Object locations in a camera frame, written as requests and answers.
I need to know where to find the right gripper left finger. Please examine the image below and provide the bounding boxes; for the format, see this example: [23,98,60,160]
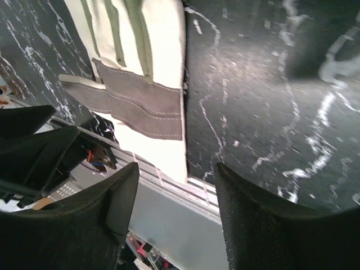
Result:
[1,162,140,269]

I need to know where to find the white grey glove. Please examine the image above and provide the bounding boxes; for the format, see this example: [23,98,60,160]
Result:
[60,1,187,183]

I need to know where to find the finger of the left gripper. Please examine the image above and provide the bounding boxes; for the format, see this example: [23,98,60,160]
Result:
[1,105,79,197]

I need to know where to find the aluminium front rail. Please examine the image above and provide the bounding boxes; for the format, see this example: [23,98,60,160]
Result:
[50,116,223,226]

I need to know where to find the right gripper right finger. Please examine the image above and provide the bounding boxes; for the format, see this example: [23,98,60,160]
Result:
[215,163,359,269]

